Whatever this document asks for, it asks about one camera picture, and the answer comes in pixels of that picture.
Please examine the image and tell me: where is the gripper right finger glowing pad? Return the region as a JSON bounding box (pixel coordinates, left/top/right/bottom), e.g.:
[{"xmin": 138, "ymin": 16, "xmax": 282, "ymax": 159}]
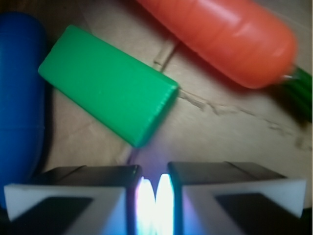
[{"xmin": 156, "ymin": 162, "xmax": 307, "ymax": 235}]

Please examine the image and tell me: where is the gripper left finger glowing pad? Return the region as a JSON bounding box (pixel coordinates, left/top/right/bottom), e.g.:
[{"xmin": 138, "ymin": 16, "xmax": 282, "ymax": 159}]
[{"xmin": 4, "ymin": 165, "xmax": 155, "ymax": 235}]

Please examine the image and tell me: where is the green rectangular block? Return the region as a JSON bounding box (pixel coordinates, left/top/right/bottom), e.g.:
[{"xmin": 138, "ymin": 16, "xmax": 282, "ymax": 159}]
[{"xmin": 38, "ymin": 25, "xmax": 179, "ymax": 148}]

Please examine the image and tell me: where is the orange toy carrot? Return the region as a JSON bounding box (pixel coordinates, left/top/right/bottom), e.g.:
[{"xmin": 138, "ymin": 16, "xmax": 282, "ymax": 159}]
[{"xmin": 140, "ymin": 0, "xmax": 313, "ymax": 121}]

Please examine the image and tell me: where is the blue cylinder toy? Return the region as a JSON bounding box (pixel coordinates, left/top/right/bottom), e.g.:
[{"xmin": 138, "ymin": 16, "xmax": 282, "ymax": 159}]
[{"xmin": 0, "ymin": 12, "xmax": 47, "ymax": 209}]

